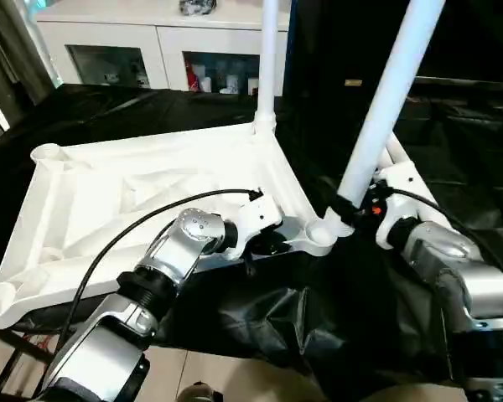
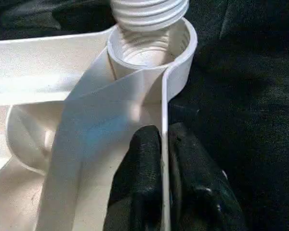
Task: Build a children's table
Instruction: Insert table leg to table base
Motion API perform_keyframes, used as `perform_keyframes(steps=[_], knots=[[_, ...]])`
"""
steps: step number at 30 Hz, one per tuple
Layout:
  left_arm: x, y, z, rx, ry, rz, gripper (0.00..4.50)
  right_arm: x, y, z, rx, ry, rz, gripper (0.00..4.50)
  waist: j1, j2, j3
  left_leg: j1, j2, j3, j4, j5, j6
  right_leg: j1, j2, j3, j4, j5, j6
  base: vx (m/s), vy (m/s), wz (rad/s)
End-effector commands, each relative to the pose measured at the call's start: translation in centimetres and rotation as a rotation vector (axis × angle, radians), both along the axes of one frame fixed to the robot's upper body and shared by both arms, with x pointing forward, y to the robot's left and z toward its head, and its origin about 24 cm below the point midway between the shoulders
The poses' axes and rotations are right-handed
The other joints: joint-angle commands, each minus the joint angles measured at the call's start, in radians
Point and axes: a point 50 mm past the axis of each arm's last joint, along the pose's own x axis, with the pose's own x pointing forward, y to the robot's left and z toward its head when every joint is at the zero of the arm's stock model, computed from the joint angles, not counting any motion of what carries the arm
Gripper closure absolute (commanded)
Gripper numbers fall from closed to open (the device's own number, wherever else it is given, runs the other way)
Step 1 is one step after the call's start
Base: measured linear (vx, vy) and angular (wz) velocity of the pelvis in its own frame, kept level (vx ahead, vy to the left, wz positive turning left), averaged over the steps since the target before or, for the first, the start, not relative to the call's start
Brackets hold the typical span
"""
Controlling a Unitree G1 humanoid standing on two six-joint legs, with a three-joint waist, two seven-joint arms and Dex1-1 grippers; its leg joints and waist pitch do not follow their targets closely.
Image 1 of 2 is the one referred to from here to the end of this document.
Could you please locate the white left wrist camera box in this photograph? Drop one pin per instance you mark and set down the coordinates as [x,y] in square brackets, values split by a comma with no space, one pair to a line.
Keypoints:
[257,218]

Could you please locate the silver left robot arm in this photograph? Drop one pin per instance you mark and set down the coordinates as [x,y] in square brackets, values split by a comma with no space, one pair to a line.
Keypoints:
[163,259]

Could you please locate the black folding table frame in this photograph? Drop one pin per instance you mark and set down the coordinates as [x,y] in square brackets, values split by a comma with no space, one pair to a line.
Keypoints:
[12,360]

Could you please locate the white plastic table top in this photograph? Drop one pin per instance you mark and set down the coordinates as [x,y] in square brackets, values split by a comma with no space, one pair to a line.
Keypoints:
[130,180]

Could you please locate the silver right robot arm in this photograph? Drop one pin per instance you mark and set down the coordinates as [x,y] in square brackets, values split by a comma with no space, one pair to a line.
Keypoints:
[457,264]

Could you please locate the grey curtain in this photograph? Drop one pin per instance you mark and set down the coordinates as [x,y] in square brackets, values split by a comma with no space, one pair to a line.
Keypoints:
[12,63]

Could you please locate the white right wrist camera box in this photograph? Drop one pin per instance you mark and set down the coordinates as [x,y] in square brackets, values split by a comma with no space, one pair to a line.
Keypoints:
[402,188]

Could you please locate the black mat cloth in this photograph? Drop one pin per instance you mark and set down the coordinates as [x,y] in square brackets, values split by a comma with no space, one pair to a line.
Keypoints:
[297,301]

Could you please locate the white glass-door cabinet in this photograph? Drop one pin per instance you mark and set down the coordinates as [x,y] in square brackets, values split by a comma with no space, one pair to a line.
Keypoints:
[159,42]

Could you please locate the grey metal bar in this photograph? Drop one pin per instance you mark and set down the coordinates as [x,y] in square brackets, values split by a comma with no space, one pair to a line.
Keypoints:
[465,83]

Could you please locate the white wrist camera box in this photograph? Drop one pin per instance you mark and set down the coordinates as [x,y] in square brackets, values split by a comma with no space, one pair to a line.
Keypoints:
[257,218]
[402,188]

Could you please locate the grey bundle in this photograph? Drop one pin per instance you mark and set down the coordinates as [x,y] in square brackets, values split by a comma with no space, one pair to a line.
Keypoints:
[197,6]

